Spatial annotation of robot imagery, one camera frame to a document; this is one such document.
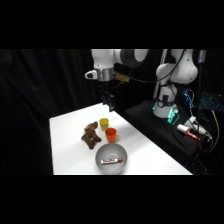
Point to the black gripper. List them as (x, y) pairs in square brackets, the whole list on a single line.
[(106, 95)]

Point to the orange plastic cup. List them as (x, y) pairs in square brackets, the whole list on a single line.
[(110, 135)]

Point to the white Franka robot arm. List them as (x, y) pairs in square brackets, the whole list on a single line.
[(173, 71)]

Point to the yellow plastic cup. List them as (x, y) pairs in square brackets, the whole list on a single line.
[(104, 123)]

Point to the brown plush toy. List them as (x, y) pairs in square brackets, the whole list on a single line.
[(90, 136)]

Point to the black robot stand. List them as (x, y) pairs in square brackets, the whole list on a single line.
[(150, 126)]

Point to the grey bowl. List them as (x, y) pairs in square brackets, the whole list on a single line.
[(111, 153)]

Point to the red and white marker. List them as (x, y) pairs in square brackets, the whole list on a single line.
[(111, 161)]

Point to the small green light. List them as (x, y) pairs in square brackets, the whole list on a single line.
[(173, 116)]

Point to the black curtain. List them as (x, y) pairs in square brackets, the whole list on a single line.
[(40, 100)]

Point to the white tube with red tip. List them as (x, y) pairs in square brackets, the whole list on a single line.
[(187, 131)]

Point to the blue lit keyboard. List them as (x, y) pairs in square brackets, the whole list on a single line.
[(210, 101)]

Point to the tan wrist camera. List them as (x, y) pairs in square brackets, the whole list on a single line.
[(121, 77)]

